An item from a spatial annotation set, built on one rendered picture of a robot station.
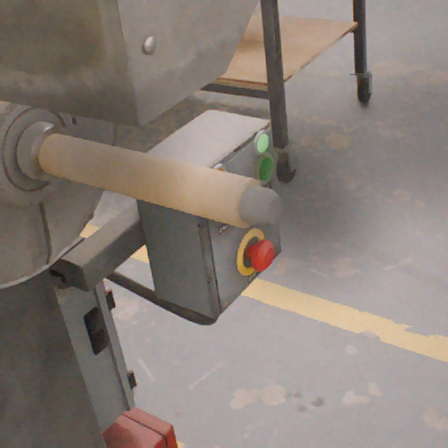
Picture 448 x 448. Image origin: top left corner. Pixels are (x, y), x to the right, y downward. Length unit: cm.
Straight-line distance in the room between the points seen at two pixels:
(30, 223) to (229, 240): 30
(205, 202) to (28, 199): 18
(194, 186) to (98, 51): 23
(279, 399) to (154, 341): 47
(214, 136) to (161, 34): 60
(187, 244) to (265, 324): 145
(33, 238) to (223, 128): 33
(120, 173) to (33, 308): 40
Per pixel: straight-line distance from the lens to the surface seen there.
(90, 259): 80
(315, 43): 325
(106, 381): 107
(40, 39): 25
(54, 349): 91
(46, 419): 95
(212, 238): 80
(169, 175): 46
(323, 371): 208
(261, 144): 83
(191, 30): 25
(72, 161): 52
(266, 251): 85
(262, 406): 200
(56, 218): 62
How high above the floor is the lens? 148
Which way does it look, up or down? 33 degrees down
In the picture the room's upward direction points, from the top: 7 degrees counter-clockwise
